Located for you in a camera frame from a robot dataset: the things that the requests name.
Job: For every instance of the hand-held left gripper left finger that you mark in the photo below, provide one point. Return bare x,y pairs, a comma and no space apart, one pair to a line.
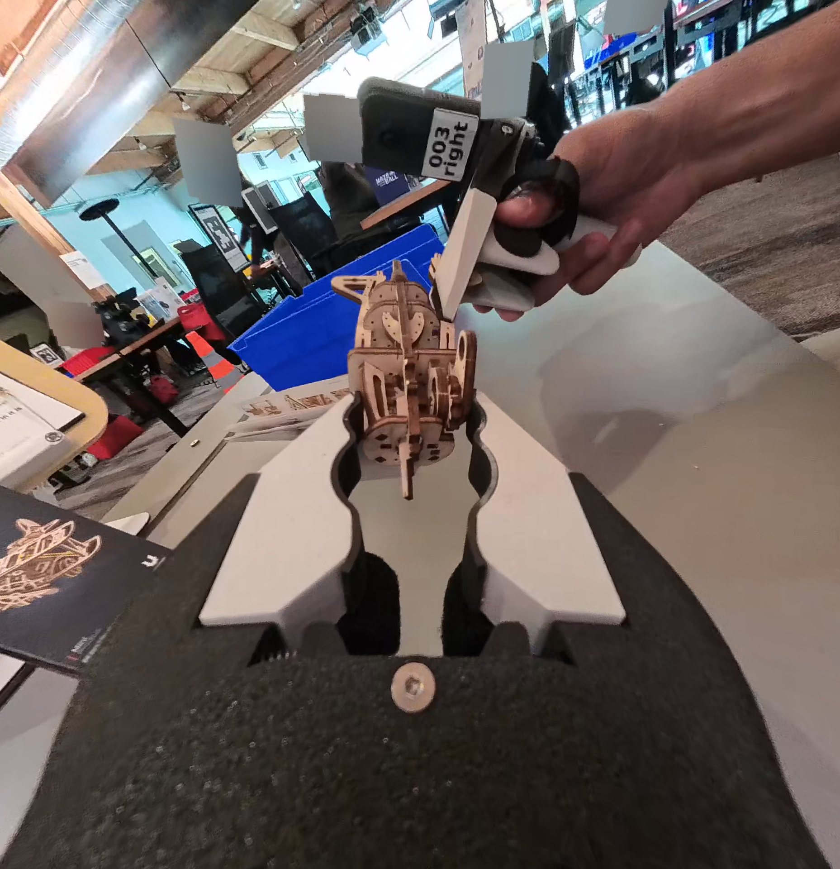
277,543

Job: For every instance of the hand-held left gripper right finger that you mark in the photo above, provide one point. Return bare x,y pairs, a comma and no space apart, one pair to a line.
549,543

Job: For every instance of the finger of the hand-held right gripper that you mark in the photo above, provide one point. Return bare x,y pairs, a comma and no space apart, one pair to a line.
464,251

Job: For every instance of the wooden mechanical model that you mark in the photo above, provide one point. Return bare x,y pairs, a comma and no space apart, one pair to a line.
399,380

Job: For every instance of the person's right forearm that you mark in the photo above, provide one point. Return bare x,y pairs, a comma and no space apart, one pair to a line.
766,95

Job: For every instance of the black model kit box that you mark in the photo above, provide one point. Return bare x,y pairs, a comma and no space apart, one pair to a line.
53,611

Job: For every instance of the person's right hand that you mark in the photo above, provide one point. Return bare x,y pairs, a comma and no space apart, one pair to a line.
623,176

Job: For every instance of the illustrated paper sheet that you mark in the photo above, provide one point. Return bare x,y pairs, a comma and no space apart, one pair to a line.
284,407

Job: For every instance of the blue plastic bin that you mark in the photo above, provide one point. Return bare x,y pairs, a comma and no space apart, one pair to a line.
297,332

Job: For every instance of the red storage crate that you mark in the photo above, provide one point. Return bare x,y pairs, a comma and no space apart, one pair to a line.
114,438

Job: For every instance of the orange traffic cone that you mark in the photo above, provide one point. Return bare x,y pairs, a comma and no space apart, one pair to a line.
213,360

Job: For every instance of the framed marker poster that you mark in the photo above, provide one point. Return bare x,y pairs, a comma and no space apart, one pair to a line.
219,234

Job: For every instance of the tan wooden tray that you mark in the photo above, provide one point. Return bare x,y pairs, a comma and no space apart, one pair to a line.
91,407

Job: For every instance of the black office chair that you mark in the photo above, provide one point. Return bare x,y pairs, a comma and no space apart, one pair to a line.
223,278

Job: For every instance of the white instruction booklet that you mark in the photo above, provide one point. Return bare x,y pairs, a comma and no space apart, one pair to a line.
26,421

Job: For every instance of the black floor lamp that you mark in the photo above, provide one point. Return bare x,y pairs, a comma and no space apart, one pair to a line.
121,231

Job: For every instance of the silver air duct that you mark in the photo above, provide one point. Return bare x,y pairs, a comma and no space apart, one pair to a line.
87,88

